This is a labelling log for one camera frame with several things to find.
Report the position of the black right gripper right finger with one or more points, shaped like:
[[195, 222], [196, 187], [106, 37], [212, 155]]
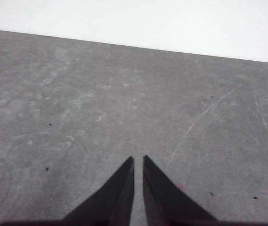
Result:
[[162, 200]]

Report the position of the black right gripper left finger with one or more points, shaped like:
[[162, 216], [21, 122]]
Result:
[[115, 200]]

